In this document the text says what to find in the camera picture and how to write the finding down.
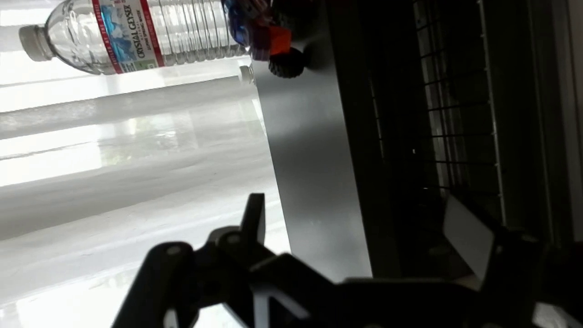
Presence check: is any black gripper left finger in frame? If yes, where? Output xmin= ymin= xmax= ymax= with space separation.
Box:
xmin=112 ymin=191 xmax=338 ymax=328

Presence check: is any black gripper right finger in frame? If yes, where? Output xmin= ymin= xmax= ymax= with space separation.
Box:
xmin=441 ymin=193 xmax=583 ymax=328

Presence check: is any black framed tray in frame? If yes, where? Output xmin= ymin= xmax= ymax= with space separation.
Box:
xmin=327 ymin=0 xmax=574 ymax=282

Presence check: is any metal oven rack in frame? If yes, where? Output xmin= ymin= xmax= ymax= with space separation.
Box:
xmin=414 ymin=0 xmax=507 ymax=222

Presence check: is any black toaster oven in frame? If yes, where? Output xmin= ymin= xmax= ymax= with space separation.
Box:
xmin=239 ymin=0 xmax=583 ymax=288

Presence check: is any clear water bottle red label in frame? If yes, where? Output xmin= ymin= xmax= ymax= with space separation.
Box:
xmin=17 ymin=0 xmax=252 ymax=76

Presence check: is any small blue toy car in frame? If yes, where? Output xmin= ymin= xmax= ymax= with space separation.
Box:
xmin=221 ymin=0 xmax=316 ymax=80

